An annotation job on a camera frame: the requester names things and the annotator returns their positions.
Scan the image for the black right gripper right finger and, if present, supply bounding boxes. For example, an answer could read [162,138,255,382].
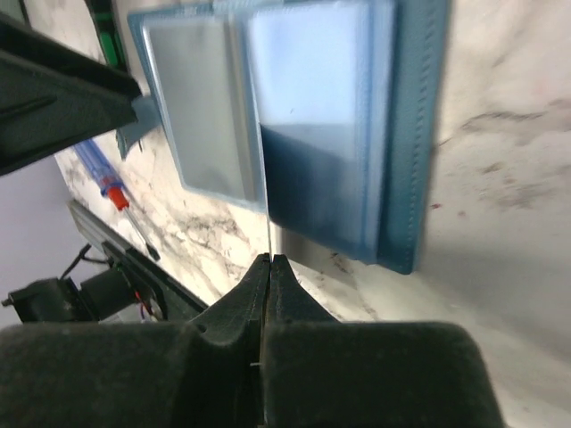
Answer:
[262,255,504,427]

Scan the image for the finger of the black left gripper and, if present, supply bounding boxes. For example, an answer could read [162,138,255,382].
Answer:
[1,14,141,175]

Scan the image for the silver credit card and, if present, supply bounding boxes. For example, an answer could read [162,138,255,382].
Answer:
[142,17,263,209]

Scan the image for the green black screwdriver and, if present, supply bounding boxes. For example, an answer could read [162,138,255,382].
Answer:
[85,0,128,72]

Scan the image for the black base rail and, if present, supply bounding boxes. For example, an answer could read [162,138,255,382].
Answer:
[68,200,208,321]

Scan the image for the blue leather card holder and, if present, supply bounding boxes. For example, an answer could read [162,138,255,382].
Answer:
[128,1,451,274]

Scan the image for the blue red screwdriver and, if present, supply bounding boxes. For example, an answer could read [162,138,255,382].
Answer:
[73,139,161,261]

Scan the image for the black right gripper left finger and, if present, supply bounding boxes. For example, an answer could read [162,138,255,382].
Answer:
[1,254,270,427]

